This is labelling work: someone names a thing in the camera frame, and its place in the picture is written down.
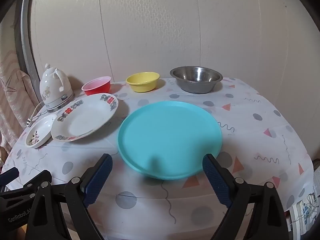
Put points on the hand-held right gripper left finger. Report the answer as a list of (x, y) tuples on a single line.
[(98, 177)]

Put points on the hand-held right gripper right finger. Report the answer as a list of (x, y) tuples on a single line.
[(215, 177)]

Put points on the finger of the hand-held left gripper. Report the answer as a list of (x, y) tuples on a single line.
[(8, 176), (37, 180)]

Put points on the small white floral dish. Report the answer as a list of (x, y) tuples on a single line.
[(41, 132)]

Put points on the large white patterned plate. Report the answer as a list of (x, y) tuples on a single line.
[(85, 120)]

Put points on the teal plastic plate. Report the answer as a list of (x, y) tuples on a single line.
[(170, 137)]

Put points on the red plastic bowl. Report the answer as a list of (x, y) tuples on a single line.
[(97, 88)]

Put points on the stainless steel bowl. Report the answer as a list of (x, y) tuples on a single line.
[(197, 85)]

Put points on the yellow plastic bowl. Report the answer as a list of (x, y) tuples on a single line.
[(142, 85)]

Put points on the white patterned tablecloth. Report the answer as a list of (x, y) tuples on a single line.
[(250, 130)]

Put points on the pink patterned curtain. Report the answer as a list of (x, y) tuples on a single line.
[(10, 100)]

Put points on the white ceramic electric kettle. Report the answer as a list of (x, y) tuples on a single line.
[(53, 90)]

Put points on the grey window frame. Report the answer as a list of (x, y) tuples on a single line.
[(25, 42)]

